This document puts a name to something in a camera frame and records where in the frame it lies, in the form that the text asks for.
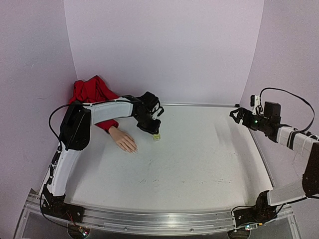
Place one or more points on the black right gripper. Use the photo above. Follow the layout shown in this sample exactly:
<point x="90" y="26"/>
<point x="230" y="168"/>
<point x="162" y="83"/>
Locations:
<point x="242" y="116"/>

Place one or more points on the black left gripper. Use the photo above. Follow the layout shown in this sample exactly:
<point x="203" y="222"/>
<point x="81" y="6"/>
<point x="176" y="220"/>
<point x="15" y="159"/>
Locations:
<point x="154" y="131"/>

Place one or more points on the yellow nail polish bottle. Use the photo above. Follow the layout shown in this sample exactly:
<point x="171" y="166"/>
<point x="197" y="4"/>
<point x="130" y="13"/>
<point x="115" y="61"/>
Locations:
<point x="156" y="137"/>

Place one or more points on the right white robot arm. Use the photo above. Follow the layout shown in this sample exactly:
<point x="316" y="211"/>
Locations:
<point x="283" y="165"/>

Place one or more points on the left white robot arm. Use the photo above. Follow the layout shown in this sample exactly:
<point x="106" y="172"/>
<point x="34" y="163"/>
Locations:
<point x="74" y="136"/>

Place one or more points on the mannequin hand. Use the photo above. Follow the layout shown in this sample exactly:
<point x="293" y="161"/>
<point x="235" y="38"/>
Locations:
<point x="123" y="140"/>

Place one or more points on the red cloth garment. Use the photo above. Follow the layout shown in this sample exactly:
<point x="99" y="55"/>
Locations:
<point x="95" y="90"/>

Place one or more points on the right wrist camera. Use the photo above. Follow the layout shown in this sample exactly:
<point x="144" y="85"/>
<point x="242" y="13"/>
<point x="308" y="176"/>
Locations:
<point x="255" y="103"/>

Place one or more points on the aluminium front rail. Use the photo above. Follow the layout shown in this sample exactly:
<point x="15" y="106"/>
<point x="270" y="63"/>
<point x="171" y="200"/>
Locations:
<point x="56" y="219"/>

